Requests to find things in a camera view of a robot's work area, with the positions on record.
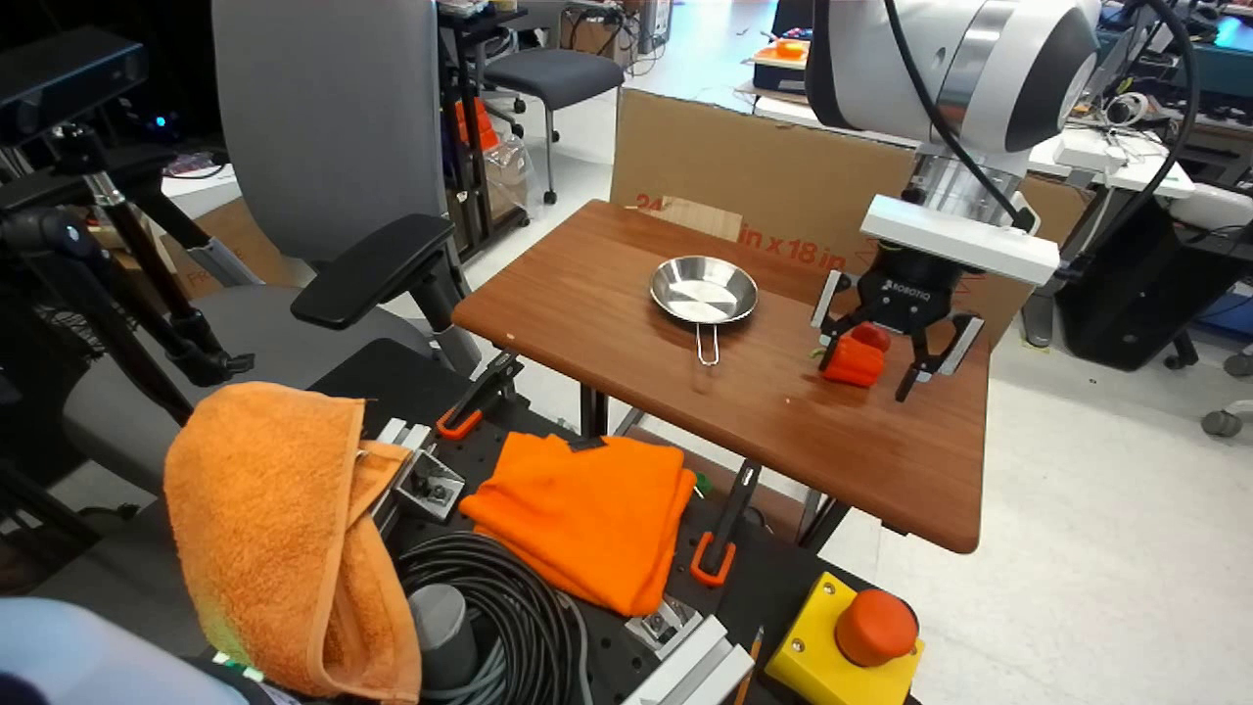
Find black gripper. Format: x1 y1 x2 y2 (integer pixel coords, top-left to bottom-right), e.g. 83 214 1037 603
809 247 981 404

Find orange bell pepper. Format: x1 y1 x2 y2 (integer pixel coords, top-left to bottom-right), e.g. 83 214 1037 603
819 327 890 389

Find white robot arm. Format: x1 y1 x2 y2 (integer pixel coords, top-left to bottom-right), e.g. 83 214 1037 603
805 0 1097 397

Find silver metal pan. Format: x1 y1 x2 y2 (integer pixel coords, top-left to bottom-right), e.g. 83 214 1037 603
651 256 759 367

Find brown cardboard sheet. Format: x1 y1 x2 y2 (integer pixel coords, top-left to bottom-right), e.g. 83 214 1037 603
608 85 1049 344

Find white standing desk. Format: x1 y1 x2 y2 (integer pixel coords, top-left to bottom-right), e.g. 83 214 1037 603
746 76 1253 239

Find box with orange object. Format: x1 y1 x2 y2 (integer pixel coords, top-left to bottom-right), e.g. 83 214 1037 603
750 41 809 96

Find wooden table top board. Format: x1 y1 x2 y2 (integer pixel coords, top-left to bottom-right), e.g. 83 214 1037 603
452 199 986 551

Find yellow emergency stop button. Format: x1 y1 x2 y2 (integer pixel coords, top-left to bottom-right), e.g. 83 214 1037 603
763 572 924 705

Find folded orange cloth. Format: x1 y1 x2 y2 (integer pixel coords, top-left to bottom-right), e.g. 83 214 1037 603
460 431 695 620

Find black office chair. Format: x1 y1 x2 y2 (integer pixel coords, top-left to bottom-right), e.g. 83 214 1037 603
486 49 623 199

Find grey office chair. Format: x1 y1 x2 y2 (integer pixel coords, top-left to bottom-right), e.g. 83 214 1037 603
54 0 486 503

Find orange towel on chair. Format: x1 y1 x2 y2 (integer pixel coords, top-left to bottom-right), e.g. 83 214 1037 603
164 385 421 705

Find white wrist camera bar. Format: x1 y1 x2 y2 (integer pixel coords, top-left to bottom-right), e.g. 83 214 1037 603
861 196 1062 286

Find orange handled clamp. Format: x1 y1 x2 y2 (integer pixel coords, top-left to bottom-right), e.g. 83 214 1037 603
433 353 522 442
689 461 759 592

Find coiled black cable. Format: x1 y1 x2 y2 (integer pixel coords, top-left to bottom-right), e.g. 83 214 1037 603
386 525 599 705

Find black camera tripod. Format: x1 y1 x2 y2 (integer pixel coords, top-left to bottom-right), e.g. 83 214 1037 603
0 25 258 422

